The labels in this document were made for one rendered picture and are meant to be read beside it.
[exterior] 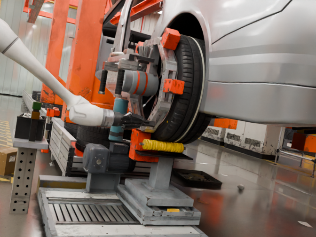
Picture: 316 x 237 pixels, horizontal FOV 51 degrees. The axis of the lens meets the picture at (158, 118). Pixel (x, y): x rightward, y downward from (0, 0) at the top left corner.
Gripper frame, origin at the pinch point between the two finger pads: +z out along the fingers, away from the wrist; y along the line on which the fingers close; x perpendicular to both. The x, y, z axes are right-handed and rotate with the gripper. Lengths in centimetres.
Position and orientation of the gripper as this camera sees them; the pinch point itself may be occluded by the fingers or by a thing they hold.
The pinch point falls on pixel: (148, 123)
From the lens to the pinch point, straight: 179.3
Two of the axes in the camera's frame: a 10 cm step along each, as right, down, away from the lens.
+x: -1.7, -7.8, 6.1
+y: 4.0, -6.2, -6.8
